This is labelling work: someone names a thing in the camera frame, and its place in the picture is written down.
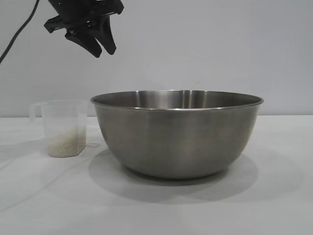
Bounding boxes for translucent plastic measuring cup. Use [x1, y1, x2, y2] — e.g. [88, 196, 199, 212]
[29, 99, 88, 158]

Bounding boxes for stainless steel mixing bowl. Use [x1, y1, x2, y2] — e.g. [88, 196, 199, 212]
[89, 89, 265, 179]

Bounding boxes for white rice grains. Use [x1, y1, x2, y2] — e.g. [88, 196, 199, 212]
[47, 128, 87, 158]

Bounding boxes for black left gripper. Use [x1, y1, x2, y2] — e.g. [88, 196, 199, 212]
[44, 0, 124, 59]

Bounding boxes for black cable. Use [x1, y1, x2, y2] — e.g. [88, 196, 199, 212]
[0, 0, 40, 64]

